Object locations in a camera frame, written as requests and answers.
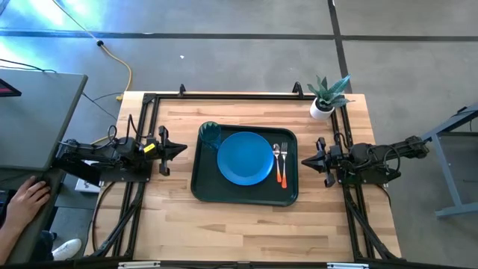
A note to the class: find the black flat bar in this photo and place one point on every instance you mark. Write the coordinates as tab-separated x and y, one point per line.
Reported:
78	172

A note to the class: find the black device with red screen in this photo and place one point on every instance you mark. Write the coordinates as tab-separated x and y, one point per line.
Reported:
6	89

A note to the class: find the person's white shoe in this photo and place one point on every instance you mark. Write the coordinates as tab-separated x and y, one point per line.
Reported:
67	249

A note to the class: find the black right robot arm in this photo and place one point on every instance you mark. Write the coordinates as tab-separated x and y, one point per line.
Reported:
407	147

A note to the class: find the grey desk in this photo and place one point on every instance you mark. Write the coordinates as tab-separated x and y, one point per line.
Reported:
37	119

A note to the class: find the silver metal bracket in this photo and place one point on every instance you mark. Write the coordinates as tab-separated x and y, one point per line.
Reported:
139	265
347	266

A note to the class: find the teal faceted plastic cup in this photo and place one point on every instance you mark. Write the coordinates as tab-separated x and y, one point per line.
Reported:
210	136

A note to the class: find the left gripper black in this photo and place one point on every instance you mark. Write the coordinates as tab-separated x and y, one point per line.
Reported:
163	164

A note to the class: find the black metal table frame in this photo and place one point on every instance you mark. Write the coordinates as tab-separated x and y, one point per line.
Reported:
239	96

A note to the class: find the grey metal table frame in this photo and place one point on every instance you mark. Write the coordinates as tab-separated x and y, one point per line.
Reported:
446	175

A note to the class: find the white round plant pot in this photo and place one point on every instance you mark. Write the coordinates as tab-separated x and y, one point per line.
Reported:
319	112

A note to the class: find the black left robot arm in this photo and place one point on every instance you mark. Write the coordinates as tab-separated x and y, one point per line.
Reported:
93	153

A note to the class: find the person's hand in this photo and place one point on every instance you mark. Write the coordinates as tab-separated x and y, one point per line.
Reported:
28	200

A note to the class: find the white box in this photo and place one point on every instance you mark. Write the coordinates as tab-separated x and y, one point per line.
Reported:
84	185

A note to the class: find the person's forearm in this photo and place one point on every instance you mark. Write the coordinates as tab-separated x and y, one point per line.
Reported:
7	243

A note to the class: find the person's leg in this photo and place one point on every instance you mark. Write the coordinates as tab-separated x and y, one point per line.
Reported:
43	246

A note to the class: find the green potted plant leaves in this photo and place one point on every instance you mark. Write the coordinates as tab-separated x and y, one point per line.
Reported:
330	93

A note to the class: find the dark green tray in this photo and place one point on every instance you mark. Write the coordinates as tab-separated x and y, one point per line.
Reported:
209	187

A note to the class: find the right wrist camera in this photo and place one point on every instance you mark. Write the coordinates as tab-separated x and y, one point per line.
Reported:
335	151

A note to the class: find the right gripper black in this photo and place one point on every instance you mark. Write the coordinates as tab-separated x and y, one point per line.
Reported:
328	164

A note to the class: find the blue round plate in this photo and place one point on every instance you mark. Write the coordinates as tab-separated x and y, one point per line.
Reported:
244	158

